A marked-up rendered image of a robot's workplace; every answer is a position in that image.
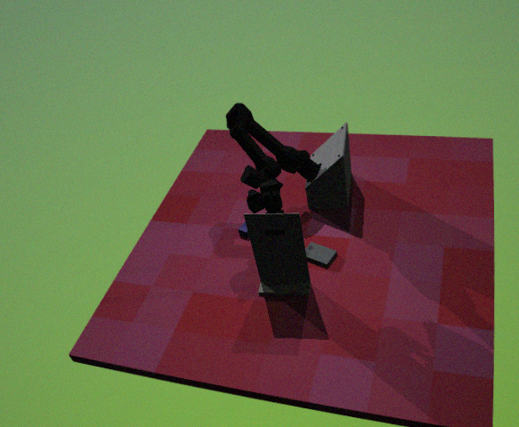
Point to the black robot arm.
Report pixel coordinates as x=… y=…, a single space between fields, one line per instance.
x=241 y=124

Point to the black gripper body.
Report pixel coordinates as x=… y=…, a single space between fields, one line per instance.
x=271 y=189

